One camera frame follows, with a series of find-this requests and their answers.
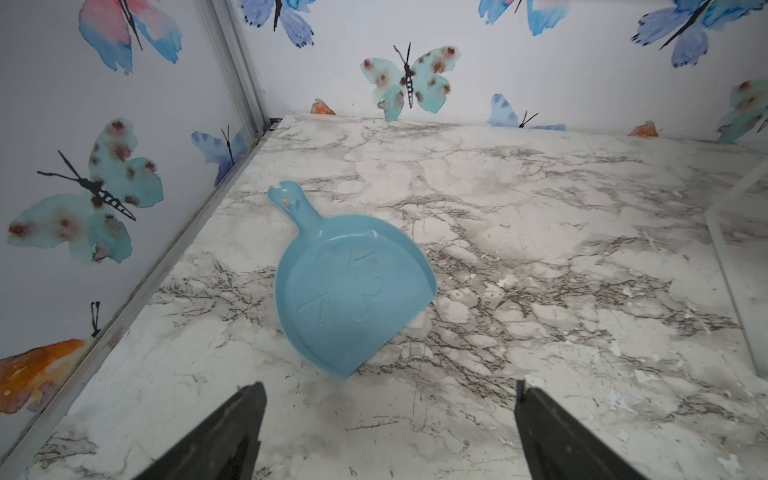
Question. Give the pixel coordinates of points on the white two-tier shelf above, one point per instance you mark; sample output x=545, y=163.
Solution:
x=745, y=306

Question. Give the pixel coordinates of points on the teal plastic paddle plate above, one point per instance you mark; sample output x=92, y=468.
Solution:
x=346, y=284

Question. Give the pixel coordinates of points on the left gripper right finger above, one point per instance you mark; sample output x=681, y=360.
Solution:
x=557, y=446

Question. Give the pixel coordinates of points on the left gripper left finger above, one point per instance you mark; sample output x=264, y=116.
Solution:
x=223, y=446

